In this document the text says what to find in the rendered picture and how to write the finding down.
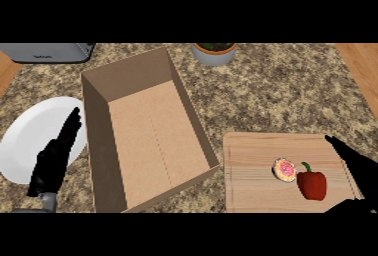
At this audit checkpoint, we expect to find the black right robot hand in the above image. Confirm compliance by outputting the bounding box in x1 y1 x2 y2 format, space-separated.
322 134 378 214

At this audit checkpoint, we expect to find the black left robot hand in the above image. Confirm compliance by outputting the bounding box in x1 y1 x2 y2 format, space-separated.
25 106 84 198

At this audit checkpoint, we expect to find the red bell pepper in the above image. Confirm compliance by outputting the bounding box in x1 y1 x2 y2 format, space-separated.
295 161 328 202

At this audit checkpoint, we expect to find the wooden cutting board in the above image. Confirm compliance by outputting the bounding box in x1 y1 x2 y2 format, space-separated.
223 131 366 214

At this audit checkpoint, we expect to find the brown cardboard box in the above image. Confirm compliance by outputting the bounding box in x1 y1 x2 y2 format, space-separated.
80 46 221 214

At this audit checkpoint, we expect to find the white plate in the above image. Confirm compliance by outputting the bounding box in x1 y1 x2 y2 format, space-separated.
0 96 89 185

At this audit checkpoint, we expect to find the silver toaster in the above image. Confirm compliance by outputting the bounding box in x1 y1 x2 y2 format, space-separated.
0 42 97 65

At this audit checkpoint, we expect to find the grey plant pot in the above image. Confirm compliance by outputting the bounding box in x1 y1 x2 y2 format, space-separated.
190 42 239 67

